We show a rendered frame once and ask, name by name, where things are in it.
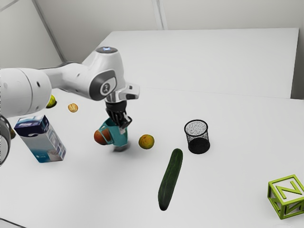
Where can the small tan walnut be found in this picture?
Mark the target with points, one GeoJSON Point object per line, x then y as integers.
{"type": "Point", "coordinates": [73, 108]}

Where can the yellow green fruit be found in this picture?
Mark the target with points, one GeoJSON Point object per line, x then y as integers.
{"type": "Point", "coordinates": [52, 102]}

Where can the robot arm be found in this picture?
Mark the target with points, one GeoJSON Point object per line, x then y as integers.
{"type": "Point", "coordinates": [71, 76]}

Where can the red orange peach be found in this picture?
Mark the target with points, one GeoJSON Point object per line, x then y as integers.
{"type": "Point", "coordinates": [99, 137]}

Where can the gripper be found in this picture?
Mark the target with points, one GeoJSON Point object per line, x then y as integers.
{"type": "Point", "coordinates": [116, 112]}

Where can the orange yellow round fruit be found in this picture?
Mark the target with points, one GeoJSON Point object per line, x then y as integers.
{"type": "Point", "coordinates": [146, 142]}

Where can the teal faceted mug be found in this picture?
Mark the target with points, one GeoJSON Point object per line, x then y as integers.
{"type": "Point", "coordinates": [118, 139]}

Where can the blue white milk carton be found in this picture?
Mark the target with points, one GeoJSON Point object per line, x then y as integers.
{"type": "Point", "coordinates": [40, 142]}

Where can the black mesh pen holder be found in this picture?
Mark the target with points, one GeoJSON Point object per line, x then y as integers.
{"type": "Point", "coordinates": [198, 139]}

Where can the dark green cucumber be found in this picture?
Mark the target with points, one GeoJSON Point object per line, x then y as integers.
{"type": "Point", "coordinates": [171, 178]}

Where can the small brown fruit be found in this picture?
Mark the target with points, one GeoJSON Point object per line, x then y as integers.
{"type": "Point", "coordinates": [13, 133]}

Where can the green letter block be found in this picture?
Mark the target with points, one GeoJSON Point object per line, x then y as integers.
{"type": "Point", "coordinates": [285, 199]}

